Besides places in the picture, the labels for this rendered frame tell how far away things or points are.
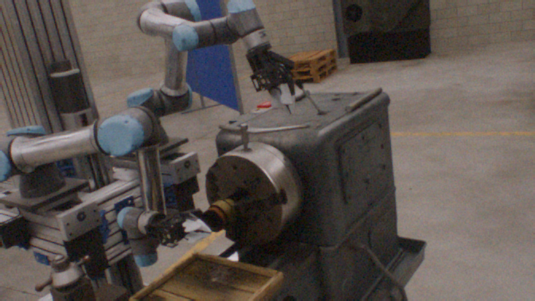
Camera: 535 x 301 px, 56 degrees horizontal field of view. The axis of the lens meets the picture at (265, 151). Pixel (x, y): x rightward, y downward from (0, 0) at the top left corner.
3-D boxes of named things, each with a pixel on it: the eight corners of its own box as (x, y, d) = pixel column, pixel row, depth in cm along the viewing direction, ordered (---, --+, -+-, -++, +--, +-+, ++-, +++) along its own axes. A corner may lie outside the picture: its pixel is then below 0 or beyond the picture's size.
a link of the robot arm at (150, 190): (130, 99, 167) (148, 231, 182) (115, 107, 156) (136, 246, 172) (163, 98, 165) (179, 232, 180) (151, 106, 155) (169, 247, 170)
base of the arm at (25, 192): (13, 195, 176) (3, 169, 173) (52, 179, 187) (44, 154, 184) (34, 200, 167) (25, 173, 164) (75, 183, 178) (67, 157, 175)
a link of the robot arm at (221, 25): (200, 26, 155) (212, 13, 145) (231, 21, 160) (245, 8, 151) (208, 51, 155) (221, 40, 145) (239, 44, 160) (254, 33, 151)
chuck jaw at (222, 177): (237, 193, 164) (215, 165, 166) (245, 185, 161) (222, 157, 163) (216, 207, 156) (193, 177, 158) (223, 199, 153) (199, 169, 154)
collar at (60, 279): (71, 267, 126) (68, 256, 125) (89, 273, 121) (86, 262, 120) (41, 283, 120) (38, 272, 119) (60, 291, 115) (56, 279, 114)
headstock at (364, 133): (305, 172, 237) (293, 91, 226) (401, 181, 209) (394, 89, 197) (224, 228, 193) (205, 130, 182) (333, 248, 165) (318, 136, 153)
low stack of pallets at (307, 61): (300, 72, 1058) (298, 52, 1046) (339, 69, 1019) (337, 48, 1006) (275, 86, 954) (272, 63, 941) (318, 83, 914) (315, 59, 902)
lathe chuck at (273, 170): (226, 220, 181) (217, 138, 170) (301, 243, 163) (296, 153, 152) (210, 232, 174) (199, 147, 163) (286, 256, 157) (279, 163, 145)
